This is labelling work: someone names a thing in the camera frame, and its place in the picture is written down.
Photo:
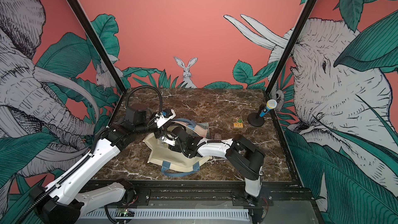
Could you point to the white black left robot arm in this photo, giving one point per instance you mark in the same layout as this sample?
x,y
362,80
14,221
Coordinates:
x,y
61,201

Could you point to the small wooden toy block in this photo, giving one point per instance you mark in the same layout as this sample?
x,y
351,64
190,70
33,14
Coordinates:
x,y
238,124

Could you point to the blue microphone on black stand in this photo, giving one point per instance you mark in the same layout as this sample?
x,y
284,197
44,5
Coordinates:
x,y
257,119

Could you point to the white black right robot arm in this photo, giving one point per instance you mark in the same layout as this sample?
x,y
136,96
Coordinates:
x,y
243,155

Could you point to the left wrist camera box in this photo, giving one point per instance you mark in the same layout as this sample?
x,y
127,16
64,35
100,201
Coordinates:
x,y
164,116

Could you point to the black front mounting rail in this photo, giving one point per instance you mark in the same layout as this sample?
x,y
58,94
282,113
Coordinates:
x,y
190,190

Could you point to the cream canvas tote bag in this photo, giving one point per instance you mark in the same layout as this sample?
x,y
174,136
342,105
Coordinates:
x,y
172,162

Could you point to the clear plastic compass case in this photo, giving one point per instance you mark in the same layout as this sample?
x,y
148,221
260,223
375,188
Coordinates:
x,y
217,137

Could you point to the black left frame post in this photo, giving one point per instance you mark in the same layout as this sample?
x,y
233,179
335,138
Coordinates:
x,y
94,38

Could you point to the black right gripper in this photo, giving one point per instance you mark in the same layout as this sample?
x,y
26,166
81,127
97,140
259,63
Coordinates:
x,y
174,149

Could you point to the white perforated cable tray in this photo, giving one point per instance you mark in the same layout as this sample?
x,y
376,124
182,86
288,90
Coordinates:
x,y
163,213

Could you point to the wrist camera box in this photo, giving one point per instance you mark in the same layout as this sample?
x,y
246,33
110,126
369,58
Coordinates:
x,y
168,140
164,116

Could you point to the black right frame post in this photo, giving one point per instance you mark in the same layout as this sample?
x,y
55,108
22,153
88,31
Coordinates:
x,y
308,7

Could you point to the black frame post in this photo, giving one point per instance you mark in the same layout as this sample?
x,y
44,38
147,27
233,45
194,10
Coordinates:
x,y
308,7
94,38

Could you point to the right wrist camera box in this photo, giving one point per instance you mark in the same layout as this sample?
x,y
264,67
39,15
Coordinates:
x,y
168,140

